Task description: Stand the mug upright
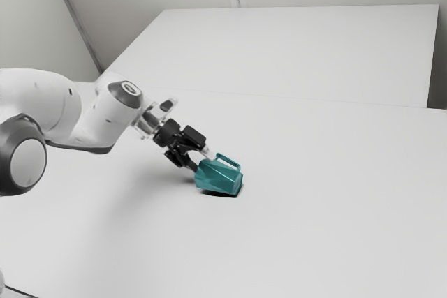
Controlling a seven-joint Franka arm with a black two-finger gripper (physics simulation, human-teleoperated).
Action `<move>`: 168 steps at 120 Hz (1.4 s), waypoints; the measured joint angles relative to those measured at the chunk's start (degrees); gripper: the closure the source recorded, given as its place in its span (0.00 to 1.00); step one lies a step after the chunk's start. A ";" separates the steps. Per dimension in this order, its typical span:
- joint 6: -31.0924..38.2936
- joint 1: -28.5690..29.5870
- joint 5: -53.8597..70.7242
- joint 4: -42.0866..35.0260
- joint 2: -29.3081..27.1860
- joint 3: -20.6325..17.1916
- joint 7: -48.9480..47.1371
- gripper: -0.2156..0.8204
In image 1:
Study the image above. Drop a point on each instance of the teal faceted mug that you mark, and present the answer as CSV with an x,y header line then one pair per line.
x,y
220,177

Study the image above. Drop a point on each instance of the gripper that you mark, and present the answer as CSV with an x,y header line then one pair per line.
x,y
176,134

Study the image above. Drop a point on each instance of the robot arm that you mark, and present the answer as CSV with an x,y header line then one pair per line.
x,y
52,109

